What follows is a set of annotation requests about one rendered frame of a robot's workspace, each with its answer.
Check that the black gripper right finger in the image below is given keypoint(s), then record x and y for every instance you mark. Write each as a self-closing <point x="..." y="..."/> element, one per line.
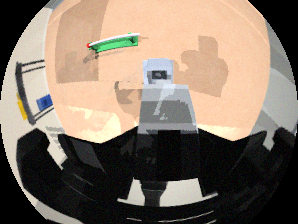
<point x="219" y="157"/>

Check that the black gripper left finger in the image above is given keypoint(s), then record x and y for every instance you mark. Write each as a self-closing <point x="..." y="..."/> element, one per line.
<point x="114" y="158"/>

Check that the grey tapered pin with dark red cap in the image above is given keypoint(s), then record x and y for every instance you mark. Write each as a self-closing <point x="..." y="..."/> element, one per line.
<point x="112" y="38"/>

